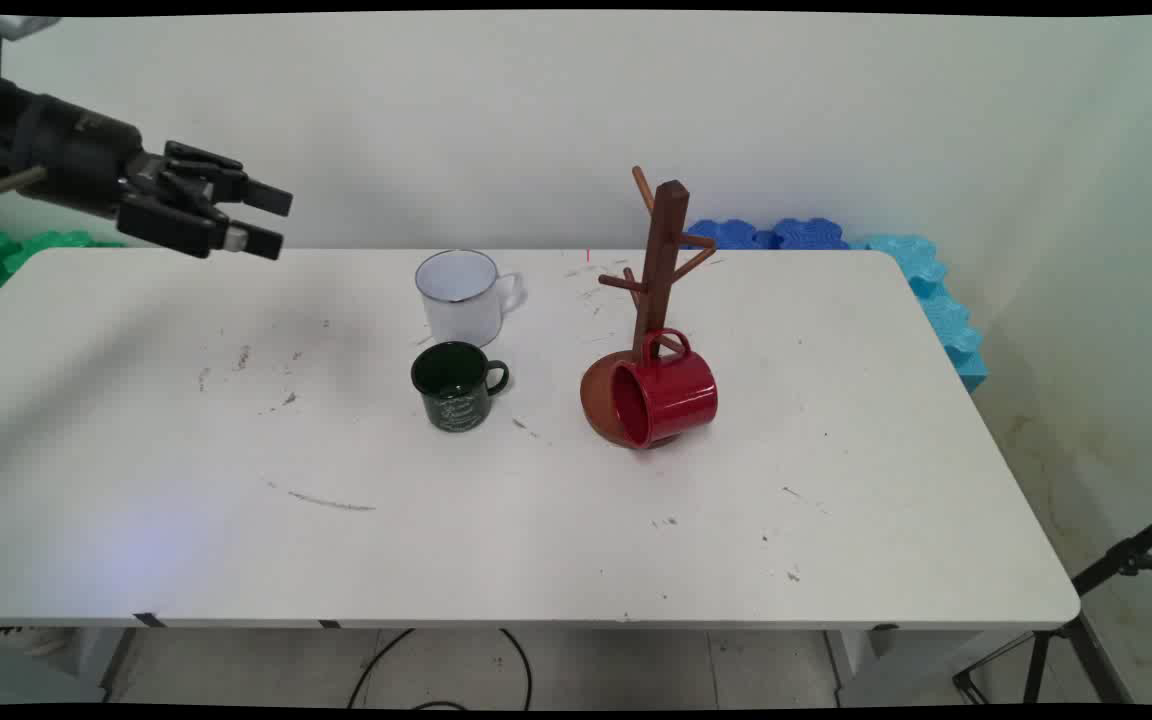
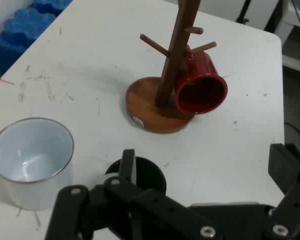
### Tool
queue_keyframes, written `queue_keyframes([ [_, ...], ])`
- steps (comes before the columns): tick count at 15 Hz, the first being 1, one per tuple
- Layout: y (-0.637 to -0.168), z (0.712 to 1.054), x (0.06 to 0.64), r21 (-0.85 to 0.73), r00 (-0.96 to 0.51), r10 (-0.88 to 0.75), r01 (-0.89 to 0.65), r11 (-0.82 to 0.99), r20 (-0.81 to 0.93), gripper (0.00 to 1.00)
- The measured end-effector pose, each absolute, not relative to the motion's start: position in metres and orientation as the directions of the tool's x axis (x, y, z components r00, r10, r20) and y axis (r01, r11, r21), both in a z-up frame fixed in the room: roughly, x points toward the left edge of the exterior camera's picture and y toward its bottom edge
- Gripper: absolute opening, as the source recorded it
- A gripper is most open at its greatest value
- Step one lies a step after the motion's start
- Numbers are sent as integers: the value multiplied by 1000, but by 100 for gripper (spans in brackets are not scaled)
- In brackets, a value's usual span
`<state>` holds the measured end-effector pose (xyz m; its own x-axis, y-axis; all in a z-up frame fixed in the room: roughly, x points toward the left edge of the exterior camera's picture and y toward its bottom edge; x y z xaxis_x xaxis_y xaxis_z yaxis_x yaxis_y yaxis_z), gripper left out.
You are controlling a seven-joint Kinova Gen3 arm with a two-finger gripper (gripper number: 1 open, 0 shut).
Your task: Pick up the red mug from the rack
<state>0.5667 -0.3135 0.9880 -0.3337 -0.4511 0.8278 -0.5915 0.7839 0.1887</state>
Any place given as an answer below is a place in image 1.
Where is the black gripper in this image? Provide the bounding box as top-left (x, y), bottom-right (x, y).
top-left (21, 95), bottom-right (294, 260)

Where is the red speckled enamel mug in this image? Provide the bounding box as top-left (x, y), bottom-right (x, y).
top-left (610, 328), bottom-right (719, 449)

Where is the green foam mat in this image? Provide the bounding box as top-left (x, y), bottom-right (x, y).
top-left (0, 230), bottom-right (127, 298)

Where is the white enamel mug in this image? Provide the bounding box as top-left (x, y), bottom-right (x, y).
top-left (414, 249), bottom-right (527, 348)

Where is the dark green enamel mug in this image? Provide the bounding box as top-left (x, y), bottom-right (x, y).
top-left (410, 341), bottom-right (511, 433)

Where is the white table leg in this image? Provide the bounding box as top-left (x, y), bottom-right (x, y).
top-left (824, 626), bottom-right (1037, 707)
top-left (74, 628), bottom-right (139, 703)

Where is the brown wooden mug tree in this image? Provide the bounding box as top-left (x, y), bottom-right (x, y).
top-left (579, 166), bottom-right (718, 451)

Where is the dark blue foam mat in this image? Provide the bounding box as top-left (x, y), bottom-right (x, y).
top-left (772, 217), bottom-right (850, 251)
top-left (684, 218), bottom-right (774, 251)

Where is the light blue foam mat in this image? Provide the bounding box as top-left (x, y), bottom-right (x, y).
top-left (850, 234), bottom-right (989, 393)

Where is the black tripod stand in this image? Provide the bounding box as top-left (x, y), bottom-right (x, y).
top-left (953, 500), bottom-right (1152, 706)

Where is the black floor cable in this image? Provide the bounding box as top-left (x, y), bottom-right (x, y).
top-left (346, 628), bottom-right (535, 712)

